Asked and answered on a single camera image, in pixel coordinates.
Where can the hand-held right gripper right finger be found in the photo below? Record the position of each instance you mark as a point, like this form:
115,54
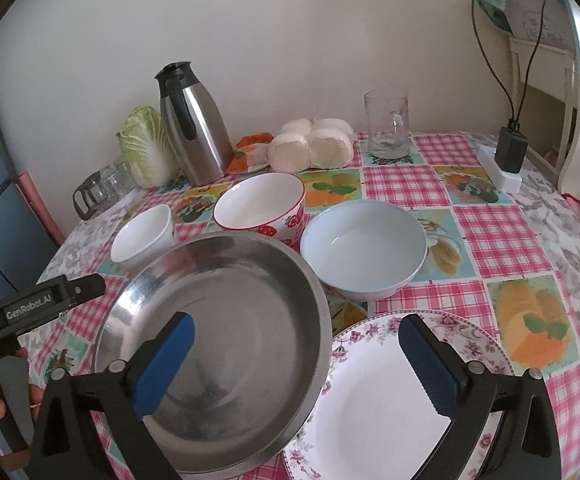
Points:
430,370

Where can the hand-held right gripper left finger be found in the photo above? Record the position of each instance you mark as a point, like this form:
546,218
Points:
167,365

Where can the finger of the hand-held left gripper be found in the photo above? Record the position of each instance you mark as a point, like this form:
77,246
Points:
87,288

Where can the floral rimmed white plate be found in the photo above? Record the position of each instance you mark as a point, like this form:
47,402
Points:
370,410

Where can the small white bowl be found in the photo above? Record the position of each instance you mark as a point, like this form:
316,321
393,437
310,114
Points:
139,235

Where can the light blue bowl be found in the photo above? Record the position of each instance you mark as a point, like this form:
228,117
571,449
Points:
365,250

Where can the red strawberry print bowl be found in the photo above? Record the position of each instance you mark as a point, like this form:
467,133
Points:
260,205

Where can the glass coffee pot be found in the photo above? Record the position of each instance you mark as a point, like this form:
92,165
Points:
94,192

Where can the pink panel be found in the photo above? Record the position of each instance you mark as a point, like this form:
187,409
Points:
37,205

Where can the napa cabbage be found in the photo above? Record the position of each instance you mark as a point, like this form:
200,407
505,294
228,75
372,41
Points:
144,150

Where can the pink checked fruit tablecloth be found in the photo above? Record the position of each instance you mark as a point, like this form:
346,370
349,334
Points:
510,240

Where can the stainless steel thermos carafe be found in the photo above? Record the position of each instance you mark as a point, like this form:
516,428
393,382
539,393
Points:
199,130

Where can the white power strip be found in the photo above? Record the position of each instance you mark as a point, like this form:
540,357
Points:
507,182

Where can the orange snack packet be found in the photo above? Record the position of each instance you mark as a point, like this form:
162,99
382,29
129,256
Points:
250,157

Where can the black power adapter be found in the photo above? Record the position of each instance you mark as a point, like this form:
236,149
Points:
511,150

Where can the clear glass mug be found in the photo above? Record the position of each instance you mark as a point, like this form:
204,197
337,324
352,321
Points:
385,125

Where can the bag of white steamed buns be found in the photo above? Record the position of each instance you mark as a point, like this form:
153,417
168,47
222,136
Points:
315,145

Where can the teal cloth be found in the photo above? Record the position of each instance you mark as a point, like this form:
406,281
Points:
492,2

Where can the white wooden frame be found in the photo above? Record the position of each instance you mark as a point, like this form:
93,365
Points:
540,70

